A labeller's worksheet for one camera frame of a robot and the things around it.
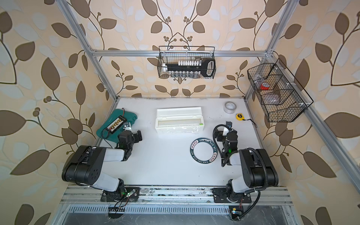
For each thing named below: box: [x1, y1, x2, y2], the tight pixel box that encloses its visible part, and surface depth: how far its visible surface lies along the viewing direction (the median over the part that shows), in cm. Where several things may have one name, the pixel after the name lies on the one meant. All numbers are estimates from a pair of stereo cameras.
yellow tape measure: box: [235, 112, 248, 121], surface depth 107 cm
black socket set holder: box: [162, 58, 217, 78], surface depth 86 cm
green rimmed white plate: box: [189, 137, 218, 165], surface depth 93 cm
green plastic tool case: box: [96, 108, 138, 142], surface depth 101 cm
